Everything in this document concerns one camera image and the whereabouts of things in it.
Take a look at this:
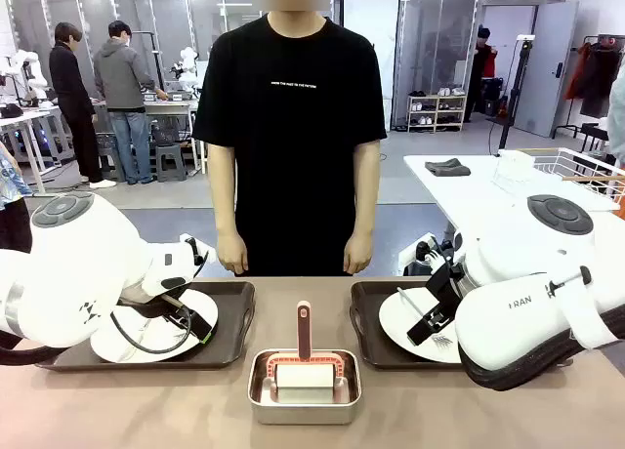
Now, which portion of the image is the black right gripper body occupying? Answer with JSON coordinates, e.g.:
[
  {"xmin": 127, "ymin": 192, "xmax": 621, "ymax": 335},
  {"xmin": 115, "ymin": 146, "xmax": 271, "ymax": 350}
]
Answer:
[{"xmin": 423, "ymin": 265, "xmax": 463, "ymax": 314}]

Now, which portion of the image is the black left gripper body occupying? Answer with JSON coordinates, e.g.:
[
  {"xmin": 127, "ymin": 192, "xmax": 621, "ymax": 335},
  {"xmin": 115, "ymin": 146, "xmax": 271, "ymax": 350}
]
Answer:
[{"xmin": 120, "ymin": 293, "xmax": 196, "ymax": 326}]

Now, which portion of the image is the white round plate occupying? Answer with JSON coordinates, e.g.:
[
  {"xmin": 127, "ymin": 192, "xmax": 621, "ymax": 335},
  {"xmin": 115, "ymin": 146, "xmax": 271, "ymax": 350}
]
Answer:
[
  {"xmin": 90, "ymin": 287, "xmax": 220, "ymax": 364},
  {"xmin": 378, "ymin": 287, "xmax": 463, "ymax": 365}
]

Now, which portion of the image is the dark brown serving tray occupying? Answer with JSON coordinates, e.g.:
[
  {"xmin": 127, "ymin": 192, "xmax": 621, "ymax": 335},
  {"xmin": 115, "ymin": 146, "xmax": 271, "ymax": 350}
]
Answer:
[
  {"xmin": 36, "ymin": 280, "xmax": 257, "ymax": 372},
  {"xmin": 350, "ymin": 280, "xmax": 465, "ymax": 371}
]

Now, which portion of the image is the pink lint roller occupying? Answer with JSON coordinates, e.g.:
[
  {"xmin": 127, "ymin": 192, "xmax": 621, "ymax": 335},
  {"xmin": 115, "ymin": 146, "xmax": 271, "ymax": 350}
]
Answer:
[{"xmin": 265, "ymin": 300, "xmax": 347, "ymax": 406}]

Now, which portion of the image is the person's left forearm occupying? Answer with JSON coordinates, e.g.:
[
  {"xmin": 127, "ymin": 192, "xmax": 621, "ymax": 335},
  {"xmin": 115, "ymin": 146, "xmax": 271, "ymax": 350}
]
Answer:
[{"xmin": 352, "ymin": 140, "xmax": 382, "ymax": 235}]

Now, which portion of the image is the person's right forearm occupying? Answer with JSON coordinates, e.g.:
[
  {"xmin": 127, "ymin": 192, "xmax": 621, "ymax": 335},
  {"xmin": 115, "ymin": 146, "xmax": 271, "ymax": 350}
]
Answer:
[{"xmin": 208, "ymin": 142, "xmax": 241, "ymax": 236}]

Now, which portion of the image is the person's right hand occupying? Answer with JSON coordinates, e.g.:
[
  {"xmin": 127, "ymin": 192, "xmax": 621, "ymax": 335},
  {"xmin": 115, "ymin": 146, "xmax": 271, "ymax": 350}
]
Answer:
[{"xmin": 217, "ymin": 231, "xmax": 250, "ymax": 274}]

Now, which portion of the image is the person's left hand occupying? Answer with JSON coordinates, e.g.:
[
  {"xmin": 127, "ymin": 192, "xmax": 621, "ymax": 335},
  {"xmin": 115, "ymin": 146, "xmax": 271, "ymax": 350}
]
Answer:
[{"xmin": 343, "ymin": 231, "xmax": 375, "ymax": 274}]

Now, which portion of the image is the silver fork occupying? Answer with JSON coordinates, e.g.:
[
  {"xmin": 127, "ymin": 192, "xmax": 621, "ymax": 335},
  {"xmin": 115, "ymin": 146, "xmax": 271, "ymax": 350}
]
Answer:
[{"xmin": 396, "ymin": 286, "xmax": 456, "ymax": 347}]

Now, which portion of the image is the white side table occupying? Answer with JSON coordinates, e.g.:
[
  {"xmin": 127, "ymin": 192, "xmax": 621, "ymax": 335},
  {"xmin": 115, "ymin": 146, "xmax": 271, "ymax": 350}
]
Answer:
[{"xmin": 403, "ymin": 151, "xmax": 625, "ymax": 274}]

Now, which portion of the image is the silver rectangular metal pan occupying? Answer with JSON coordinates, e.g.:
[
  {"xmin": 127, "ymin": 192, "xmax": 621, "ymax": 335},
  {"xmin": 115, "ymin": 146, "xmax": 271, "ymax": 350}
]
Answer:
[{"xmin": 247, "ymin": 348, "xmax": 363, "ymax": 426}]

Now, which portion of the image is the grey plastic stool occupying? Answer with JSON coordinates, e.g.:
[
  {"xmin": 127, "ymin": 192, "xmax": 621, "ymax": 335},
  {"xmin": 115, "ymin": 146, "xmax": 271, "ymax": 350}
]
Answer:
[{"xmin": 154, "ymin": 144, "xmax": 188, "ymax": 183}]

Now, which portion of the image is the wooden shoe rack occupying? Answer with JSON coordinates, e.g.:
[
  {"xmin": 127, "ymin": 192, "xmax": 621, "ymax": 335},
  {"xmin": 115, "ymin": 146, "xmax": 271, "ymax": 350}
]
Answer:
[{"xmin": 407, "ymin": 88, "xmax": 468, "ymax": 133}]

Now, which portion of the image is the bystander in floral shirt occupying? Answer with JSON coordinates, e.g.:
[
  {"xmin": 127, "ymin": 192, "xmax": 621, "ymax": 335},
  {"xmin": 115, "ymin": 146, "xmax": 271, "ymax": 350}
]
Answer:
[{"xmin": 0, "ymin": 141, "xmax": 33, "ymax": 255}]

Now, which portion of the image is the grey background workbench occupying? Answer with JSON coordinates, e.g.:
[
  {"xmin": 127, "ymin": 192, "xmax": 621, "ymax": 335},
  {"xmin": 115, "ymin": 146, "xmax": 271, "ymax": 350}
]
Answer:
[{"xmin": 92, "ymin": 97, "xmax": 201, "ymax": 177}]

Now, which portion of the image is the person in black t-shirt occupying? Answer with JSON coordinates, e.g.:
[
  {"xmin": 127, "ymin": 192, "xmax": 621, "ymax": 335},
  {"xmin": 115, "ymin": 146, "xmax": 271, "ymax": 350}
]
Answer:
[{"xmin": 192, "ymin": 0, "xmax": 388, "ymax": 278}]

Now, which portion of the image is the bystander in red jacket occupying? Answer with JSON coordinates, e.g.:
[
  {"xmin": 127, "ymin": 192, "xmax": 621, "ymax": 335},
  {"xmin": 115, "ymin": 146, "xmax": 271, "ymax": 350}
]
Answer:
[{"xmin": 463, "ymin": 26, "xmax": 500, "ymax": 124}]

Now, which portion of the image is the bystander in grey hoodie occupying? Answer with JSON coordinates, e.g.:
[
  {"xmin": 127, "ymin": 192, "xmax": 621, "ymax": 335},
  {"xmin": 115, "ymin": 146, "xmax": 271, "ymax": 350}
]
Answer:
[{"xmin": 93, "ymin": 20, "xmax": 170, "ymax": 185}]

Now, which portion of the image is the grey open door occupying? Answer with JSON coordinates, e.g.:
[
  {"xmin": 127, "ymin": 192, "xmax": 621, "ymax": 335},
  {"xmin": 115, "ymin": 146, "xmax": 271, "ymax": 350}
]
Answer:
[{"xmin": 515, "ymin": 0, "xmax": 580, "ymax": 139}]

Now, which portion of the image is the bystander in black clothes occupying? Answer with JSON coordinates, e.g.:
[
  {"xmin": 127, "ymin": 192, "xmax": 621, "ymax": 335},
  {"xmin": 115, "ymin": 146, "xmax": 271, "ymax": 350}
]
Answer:
[{"xmin": 48, "ymin": 21, "xmax": 118, "ymax": 190}]

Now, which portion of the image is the white lab desk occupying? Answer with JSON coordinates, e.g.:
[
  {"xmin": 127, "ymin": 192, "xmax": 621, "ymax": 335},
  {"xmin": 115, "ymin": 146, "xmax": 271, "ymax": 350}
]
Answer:
[{"xmin": 0, "ymin": 107, "xmax": 64, "ymax": 195}]

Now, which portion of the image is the white standing display board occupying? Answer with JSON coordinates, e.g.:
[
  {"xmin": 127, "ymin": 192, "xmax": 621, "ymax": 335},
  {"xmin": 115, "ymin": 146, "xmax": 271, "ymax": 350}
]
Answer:
[{"xmin": 340, "ymin": 0, "xmax": 401, "ymax": 132}]

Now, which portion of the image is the orange hanging jacket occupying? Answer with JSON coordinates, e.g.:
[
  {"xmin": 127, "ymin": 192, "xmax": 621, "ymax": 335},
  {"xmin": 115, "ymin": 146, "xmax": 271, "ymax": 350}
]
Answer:
[{"xmin": 564, "ymin": 42, "xmax": 590, "ymax": 102}]

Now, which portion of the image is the dark hanging coat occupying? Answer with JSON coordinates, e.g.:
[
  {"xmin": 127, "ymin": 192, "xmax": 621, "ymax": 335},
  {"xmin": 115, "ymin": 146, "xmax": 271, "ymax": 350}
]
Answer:
[{"xmin": 580, "ymin": 46, "xmax": 624, "ymax": 119}]

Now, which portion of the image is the black right arm cable sleeve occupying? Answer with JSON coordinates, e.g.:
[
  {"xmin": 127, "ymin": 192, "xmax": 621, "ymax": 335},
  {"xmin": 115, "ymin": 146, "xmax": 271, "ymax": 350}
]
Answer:
[{"xmin": 458, "ymin": 305, "xmax": 625, "ymax": 392}]

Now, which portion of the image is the black arm cable sleeve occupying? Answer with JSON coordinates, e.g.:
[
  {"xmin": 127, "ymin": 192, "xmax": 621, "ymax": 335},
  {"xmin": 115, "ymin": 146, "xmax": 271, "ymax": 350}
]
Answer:
[
  {"xmin": 458, "ymin": 305, "xmax": 625, "ymax": 392},
  {"xmin": 0, "ymin": 331, "xmax": 56, "ymax": 367}
]

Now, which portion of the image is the white wire dish rack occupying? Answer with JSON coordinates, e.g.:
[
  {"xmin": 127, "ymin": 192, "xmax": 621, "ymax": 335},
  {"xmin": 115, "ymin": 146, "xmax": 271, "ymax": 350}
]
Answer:
[{"xmin": 491, "ymin": 146, "xmax": 625, "ymax": 200}]

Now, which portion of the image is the black left arm cable sleeve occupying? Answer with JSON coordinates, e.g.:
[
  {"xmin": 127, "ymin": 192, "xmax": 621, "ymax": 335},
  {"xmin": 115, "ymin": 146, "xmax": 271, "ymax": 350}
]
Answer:
[{"xmin": 0, "ymin": 331, "xmax": 56, "ymax": 367}]

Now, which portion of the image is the black camera tripod stand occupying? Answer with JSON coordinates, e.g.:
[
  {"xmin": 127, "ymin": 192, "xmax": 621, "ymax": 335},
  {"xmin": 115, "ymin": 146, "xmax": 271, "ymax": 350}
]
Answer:
[{"xmin": 497, "ymin": 34, "xmax": 537, "ymax": 152}]

